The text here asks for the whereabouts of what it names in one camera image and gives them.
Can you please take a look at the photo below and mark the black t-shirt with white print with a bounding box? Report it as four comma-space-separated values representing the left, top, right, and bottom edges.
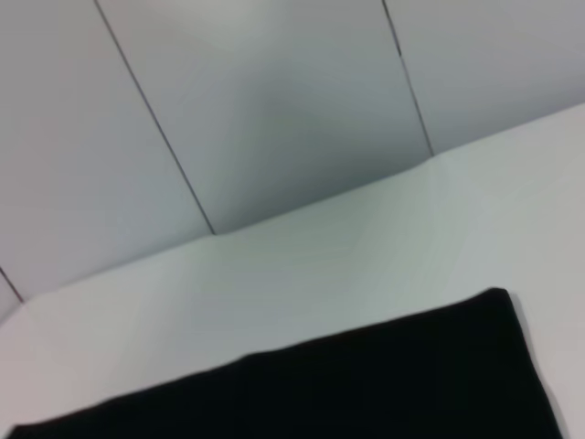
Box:
0, 286, 569, 439

